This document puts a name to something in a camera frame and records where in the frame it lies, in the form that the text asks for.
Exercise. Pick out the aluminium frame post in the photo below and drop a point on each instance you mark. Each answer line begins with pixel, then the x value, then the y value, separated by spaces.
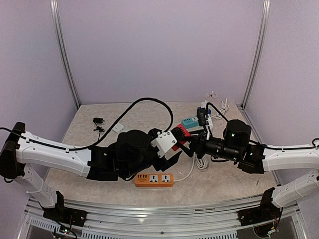
pixel 258 53
pixel 63 52

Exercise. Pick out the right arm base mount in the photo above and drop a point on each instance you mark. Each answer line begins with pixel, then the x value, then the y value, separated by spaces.
pixel 264 212

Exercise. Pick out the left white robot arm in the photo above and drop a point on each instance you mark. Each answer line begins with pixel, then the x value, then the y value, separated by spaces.
pixel 133 152

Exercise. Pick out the teal power strip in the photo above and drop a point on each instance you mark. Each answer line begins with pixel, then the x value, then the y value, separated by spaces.
pixel 190 123

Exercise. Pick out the aluminium front rail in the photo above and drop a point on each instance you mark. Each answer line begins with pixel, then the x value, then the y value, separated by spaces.
pixel 185 221

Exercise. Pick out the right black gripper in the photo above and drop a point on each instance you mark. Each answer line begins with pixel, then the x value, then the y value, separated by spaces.
pixel 198 143

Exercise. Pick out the red cube socket adapter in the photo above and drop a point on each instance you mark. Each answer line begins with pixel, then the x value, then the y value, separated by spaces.
pixel 180 133

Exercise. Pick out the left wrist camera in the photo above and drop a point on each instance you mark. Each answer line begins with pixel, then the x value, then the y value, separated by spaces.
pixel 164 142

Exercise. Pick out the orange power strip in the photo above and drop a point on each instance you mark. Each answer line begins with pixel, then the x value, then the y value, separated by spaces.
pixel 158 180

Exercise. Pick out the right aluminium frame post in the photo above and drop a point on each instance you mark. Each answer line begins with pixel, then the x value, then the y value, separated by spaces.
pixel 258 53

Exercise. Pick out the blue cube socket adapter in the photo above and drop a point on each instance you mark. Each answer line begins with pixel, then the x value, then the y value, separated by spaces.
pixel 202 112

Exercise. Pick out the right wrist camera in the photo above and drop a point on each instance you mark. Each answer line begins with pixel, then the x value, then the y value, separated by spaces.
pixel 206 122

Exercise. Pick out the small white charger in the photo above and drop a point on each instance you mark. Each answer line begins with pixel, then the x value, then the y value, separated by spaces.
pixel 203 104

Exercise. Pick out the black charger plug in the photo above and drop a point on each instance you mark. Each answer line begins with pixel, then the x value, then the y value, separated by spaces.
pixel 98 120

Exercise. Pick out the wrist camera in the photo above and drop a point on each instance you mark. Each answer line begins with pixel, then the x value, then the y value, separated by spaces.
pixel 164 142
pixel 206 122

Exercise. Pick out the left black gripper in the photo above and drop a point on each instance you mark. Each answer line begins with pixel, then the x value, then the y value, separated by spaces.
pixel 166 164

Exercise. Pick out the white power adapter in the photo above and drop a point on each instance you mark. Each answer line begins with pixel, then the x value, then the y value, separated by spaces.
pixel 118 128

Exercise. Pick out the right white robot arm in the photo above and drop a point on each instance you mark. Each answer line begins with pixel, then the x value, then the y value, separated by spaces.
pixel 256 158

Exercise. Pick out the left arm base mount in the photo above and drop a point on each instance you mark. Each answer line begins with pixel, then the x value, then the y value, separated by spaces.
pixel 62 214

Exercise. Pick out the left aluminium frame post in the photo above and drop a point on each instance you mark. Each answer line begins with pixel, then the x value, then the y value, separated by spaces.
pixel 63 52

